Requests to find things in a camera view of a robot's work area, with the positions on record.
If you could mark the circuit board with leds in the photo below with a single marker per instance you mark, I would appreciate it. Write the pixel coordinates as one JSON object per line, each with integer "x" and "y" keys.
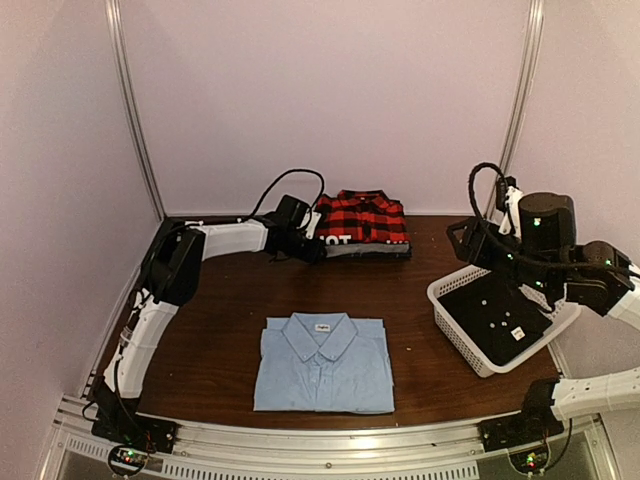
{"x": 529, "y": 461}
{"x": 124, "y": 460}

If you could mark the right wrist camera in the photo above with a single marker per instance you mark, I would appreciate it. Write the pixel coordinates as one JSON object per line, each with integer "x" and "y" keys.
{"x": 508, "y": 196}

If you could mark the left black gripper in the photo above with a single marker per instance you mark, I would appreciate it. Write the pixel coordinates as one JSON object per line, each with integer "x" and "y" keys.
{"x": 313, "y": 256}

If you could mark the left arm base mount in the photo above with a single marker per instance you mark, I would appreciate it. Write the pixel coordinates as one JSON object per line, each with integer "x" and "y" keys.
{"x": 149, "y": 435}

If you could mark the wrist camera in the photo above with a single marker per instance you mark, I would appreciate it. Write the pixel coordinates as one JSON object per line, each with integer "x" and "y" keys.
{"x": 310, "y": 223}
{"x": 508, "y": 196}

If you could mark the left circuit board with leds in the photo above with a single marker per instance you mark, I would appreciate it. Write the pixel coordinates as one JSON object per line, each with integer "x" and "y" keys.
{"x": 124, "y": 460}

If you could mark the aluminium frame post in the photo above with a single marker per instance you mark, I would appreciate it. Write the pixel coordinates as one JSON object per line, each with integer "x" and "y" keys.
{"x": 132, "y": 115}
{"x": 530, "y": 56}

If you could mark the light blue long sleeve shirt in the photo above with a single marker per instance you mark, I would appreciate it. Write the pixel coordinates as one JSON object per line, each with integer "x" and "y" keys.
{"x": 324, "y": 363}

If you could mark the white plastic basket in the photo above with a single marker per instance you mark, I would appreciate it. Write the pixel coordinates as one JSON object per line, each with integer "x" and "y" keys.
{"x": 561, "y": 316}

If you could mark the aluminium front rail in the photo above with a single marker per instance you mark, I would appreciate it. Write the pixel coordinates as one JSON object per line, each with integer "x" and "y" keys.
{"x": 450, "y": 450}

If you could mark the left aluminium frame post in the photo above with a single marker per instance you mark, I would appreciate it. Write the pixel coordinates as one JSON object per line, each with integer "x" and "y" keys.
{"x": 132, "y": 115}

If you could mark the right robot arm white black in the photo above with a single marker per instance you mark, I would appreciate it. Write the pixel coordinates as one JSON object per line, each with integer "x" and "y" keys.
{"x": 533, "y": 262}

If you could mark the right circuit board with leds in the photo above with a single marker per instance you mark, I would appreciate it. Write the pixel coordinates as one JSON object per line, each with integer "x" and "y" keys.
{"x": 529, "y": 461}

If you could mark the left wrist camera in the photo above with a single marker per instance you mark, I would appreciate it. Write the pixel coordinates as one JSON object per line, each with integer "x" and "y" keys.
{"x": 310, "y": 223}

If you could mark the black shirt in basket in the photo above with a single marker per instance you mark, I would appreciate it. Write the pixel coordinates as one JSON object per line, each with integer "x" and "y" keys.
{"x": 500, "y": 320}

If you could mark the black shirt white letters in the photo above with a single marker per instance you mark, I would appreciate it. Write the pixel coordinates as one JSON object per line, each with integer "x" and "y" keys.
{"x": 343, "y": 240}

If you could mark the red black plaid shirt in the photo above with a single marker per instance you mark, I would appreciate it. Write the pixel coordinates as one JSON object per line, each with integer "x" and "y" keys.
{"x": 366, "y": 215}

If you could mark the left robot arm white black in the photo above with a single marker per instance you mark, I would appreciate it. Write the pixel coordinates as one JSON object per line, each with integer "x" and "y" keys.
{"x": 169, "y": 279}

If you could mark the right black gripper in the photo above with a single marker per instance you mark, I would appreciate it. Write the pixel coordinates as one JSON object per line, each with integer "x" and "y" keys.
{"x": 479, "y": 237}

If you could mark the right aluminium frame post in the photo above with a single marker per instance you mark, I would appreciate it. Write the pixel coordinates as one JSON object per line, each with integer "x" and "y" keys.
{"x": 530, "y": 56}

